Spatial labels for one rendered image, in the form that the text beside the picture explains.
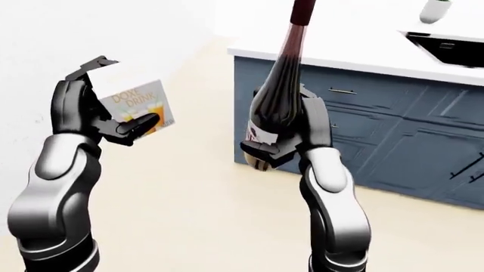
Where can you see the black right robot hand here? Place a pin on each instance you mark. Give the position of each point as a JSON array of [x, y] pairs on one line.
[[312, 122]]

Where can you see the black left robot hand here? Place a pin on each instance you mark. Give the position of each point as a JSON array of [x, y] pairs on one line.
[[72, 113]]

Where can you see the dark red wine bottle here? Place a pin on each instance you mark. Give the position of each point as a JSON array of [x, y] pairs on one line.
[[281, 93]]

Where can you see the white juice drink carton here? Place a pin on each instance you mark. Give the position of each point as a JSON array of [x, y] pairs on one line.
[[132, 96]]

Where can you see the blue kitchen island cabinet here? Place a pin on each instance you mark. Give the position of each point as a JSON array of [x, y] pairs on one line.
[[393, 124]]

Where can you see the black inset sink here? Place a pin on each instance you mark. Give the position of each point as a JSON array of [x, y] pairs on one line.
[[450, 48]]

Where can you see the white plant pot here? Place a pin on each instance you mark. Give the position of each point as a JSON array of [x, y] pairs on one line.
[[435, 11]]

